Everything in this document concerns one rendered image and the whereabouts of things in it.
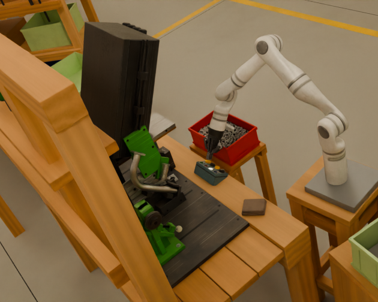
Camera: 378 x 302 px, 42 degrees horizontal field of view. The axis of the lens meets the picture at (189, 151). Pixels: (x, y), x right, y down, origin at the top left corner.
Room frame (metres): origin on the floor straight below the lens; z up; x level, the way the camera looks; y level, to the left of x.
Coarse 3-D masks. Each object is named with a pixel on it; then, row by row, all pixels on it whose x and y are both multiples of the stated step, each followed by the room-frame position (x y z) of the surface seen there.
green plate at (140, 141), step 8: (144, 128) 1.77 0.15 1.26; (128, 136) 1.74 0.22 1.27; (136, 136) 1.74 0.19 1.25; (144, 136) 1.75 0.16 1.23; (128, 144) 1.72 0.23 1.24; (136, 144) 1.73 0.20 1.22; (144, 144) 1.74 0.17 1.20; (152, 144) 1.75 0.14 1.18; (144, 152) 1.72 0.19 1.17; (152, 152) 1.73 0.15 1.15; (144, 160) 1.71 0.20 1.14; (152, 160) 1.72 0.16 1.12; (144, 168) 1.69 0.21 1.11; (152, 168) 1.70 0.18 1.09; (144, 176) 1.68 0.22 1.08
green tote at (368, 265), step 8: (368, 224) 1.14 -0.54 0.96; (376, 224) 1.14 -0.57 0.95; (360, 232) 1.12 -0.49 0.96; (368, 232) 1.13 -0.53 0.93; (376, 232) 1.14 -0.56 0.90; (352, 240) 1.10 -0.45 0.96; (360, 240) 1.12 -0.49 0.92; (368, 240) 1.13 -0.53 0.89; (376, 240) 1.14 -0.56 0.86; (352, 248) 1.10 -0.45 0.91; (360, 248) 1.06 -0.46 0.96; (368, 248) 1.13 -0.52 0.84; (352, 256) 1.10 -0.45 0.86; (360, 256) 1.07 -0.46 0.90; (368, 256) 1.02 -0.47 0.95; (352, 264) 1.10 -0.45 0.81; (360, 264) 1.07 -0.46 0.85; (368, 264) 1.03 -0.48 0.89; (376, 264) 0.99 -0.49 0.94; (360, 272) 1.07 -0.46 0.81; (368, 272) 1.03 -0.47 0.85; (376, 272) 0.99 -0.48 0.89; (368, 280) 1.03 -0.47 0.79; (376, 280) 0.99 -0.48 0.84
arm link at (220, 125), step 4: (212, 120) 1.86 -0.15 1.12; (216, 120) 1.84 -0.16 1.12; (220, 120) 1.84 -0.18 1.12; (224, 120) 1.84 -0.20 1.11; (212, 124) 1.85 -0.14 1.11; (216, 124) 1.84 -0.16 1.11; (220, 124) 1.83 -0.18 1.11; (224, 124) 1.84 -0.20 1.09; (228, 124) 1.89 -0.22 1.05; (212, 128) 1.84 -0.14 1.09; (216, 128) 1.83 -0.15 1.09; (220, 128) 1.83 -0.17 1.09; (224, 128) 1.84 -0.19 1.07; (228, 128) 1.85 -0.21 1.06; (232, 128) 1.84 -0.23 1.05
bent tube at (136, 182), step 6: (132, 150) 1.70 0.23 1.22; (138, 156) 1.68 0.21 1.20; (132, 162) 1.67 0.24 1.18; (138, 162) 1.67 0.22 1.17; (132, 168) 1.66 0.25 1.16; (132, 174) 1.64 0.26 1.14; (132, 180) 1.64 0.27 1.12; (138, 180) 1.64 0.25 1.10; (138, 186) 1.63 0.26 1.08; (144, 186) 1.63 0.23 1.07; (150, 186) 1.64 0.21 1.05; (156, 186) 1.65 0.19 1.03; (162, 186) 1.66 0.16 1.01; (168, 186) 1.67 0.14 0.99; (168, 192) 1.65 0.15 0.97; (174, 192) 1.65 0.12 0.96
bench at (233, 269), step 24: (72, 240) 2.25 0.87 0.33; (240, 240) 1.34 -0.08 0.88; (264, 240) 1.30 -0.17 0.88; (96, 264) 2.27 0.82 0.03; (216, 264) 1.26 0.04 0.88; (240, 264) 1.22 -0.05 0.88; (264, 264) 1.18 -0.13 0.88; (312, 264) 1.27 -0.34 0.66; (120, 288) 1.37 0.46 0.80; (192, 288) 1.19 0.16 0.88; (216, 288) 1.15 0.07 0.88; (240, 288) 1.12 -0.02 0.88; (312, 288) 1.26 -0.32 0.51
